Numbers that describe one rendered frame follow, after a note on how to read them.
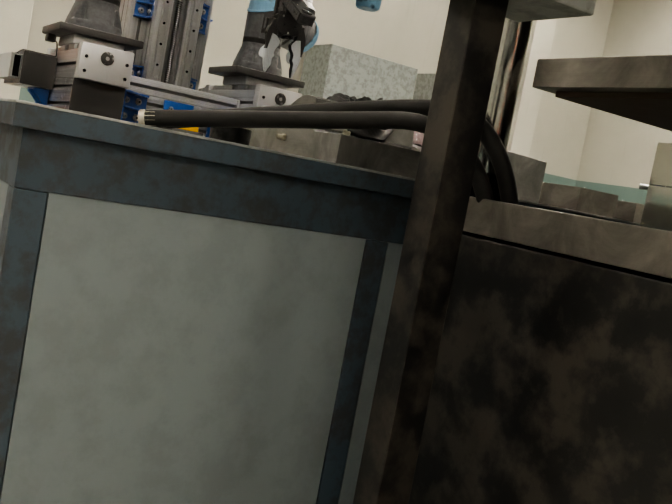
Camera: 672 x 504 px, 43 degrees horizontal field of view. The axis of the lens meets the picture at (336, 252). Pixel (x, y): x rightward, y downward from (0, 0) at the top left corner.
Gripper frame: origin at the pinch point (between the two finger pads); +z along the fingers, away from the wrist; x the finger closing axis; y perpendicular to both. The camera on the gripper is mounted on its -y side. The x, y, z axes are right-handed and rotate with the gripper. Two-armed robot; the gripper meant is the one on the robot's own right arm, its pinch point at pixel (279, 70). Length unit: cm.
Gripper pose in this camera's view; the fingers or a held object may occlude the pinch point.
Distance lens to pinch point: 215.6
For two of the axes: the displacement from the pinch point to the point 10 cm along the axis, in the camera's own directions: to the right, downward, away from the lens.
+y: -5.1, -1.7, 8.4
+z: -1.8, 9.8, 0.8
